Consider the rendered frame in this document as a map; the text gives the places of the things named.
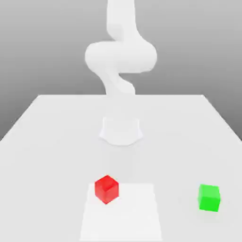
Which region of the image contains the small red cube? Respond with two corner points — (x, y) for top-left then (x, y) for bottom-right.
(94, 174), (120, 205)

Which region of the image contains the small green cube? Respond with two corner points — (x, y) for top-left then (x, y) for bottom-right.
(197, 183), (221, 213)

